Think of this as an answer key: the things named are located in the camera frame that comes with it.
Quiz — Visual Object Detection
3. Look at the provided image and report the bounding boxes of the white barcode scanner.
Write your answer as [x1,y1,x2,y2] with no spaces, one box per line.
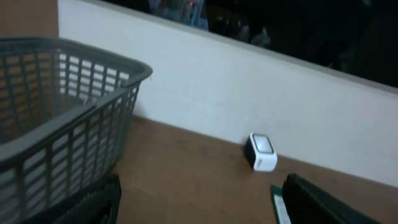
[244,133,277,172]

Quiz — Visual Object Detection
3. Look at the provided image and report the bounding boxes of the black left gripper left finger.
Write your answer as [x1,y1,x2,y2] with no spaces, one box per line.
[21,174,122,224]

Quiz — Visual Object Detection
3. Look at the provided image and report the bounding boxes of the green 3M wipes pack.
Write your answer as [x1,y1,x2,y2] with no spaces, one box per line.
[271,185,291,224]

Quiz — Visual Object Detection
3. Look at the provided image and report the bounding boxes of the grey plastic mesh basket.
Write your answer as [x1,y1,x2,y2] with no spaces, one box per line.
[1,37,153,223]

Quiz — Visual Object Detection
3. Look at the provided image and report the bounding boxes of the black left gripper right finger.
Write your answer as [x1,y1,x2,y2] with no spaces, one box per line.
[282,173,378,224]

